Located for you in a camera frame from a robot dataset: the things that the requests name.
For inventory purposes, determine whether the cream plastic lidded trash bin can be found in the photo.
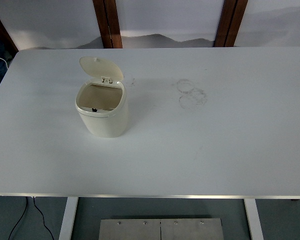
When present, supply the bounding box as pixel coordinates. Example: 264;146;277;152
74;56;129;139

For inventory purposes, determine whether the grey metal plate with screws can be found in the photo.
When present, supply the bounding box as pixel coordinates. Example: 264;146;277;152
97;217;225;240

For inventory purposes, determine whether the white table leg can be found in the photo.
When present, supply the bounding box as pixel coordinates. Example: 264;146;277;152
57;197;79;240
243;198;265;240

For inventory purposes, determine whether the brown wooden screen frame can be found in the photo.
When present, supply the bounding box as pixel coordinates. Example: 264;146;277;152
92;0;114;49
0;4;20;53
225;0;249;48
104;0;124;49
213;0;238;48

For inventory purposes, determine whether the thin black cable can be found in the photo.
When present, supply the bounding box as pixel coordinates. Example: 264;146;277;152
32;196;56;240
8;196;30;240

